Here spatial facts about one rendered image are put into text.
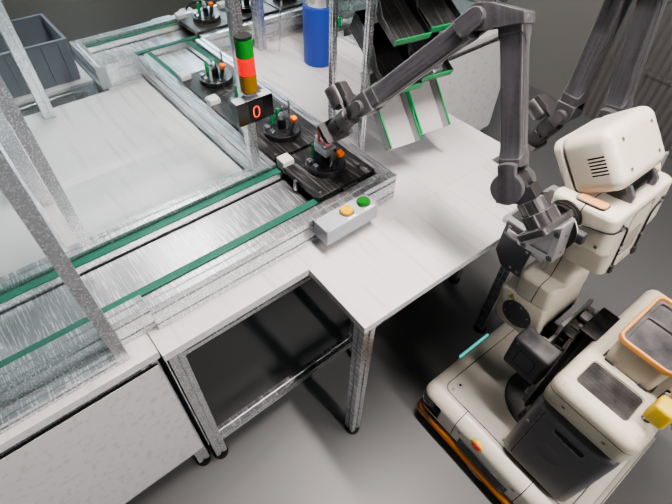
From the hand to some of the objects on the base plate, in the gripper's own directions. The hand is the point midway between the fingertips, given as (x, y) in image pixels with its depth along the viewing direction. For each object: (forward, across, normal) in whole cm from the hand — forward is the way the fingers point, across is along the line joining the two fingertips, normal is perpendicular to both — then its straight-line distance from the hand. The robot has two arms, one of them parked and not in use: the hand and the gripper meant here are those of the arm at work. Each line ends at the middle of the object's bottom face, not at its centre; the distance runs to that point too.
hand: (324, 138), depth 150 cm
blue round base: (+68, +60, +47) cm, 102 cm away
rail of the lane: (+7, -28, -25) cm, 38 cm away
